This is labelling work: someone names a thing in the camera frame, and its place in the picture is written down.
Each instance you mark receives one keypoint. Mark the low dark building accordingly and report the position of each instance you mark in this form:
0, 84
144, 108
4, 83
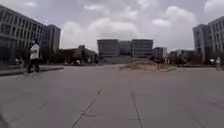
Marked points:
78, 54

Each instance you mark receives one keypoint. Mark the grey multi-storey building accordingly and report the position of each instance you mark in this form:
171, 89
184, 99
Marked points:
211, 38

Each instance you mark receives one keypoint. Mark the low pale mound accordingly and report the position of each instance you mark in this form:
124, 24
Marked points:
145, 64

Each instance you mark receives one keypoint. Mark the large grey office building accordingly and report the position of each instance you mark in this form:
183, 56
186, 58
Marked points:
20, 33

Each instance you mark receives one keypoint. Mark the small distant building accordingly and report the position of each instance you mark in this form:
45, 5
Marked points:
160, 52

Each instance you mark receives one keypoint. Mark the person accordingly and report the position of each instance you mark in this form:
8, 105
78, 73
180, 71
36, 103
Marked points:
212, 62
34, 55
218, 63

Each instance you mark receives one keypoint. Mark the grey paved plaza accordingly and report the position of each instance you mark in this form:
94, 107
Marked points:
110, 96

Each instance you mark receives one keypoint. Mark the raised kerb strip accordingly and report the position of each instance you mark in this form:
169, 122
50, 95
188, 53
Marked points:
20, 71

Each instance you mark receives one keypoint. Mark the wide grey central building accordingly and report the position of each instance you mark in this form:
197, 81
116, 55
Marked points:
123, 48

